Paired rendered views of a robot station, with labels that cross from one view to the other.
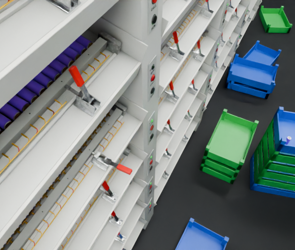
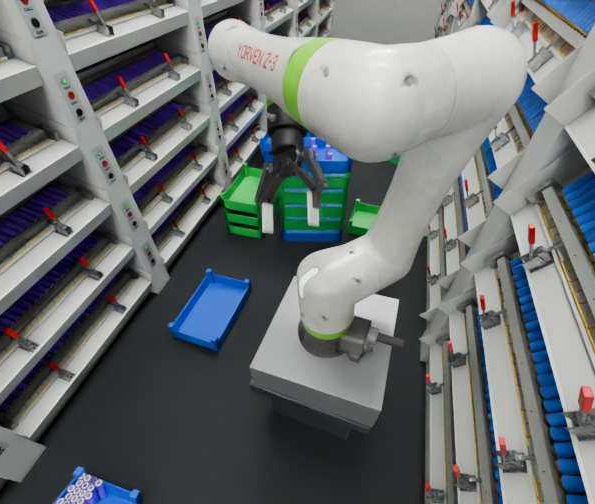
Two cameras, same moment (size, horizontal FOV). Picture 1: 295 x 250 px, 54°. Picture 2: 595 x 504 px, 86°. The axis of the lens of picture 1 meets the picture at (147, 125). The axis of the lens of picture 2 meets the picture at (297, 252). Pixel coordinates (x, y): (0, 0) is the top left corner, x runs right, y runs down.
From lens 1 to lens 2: 0.73 m
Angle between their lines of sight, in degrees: 10
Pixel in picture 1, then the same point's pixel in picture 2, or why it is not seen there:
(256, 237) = (286, 281)
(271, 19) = not seen: hidden behind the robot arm
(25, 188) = not seen: outside the picture
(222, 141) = (244, 194)
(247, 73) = not seen: hidden behind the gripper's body
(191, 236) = (212, 291)
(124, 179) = (47, 158)
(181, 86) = (146, 96)
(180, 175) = (206, 240)
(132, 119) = (21, 63)
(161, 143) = (140, 167)
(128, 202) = (86, 215)
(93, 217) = not seen: outside the picture
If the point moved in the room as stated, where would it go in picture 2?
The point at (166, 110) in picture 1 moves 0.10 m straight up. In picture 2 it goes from (121, 112) to (108, 78)
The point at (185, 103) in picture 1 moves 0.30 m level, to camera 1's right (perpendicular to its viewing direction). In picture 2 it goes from (176, 137) to (248, 130)
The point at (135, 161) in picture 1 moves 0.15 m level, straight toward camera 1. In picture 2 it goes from (66, 146) to (53, 175)
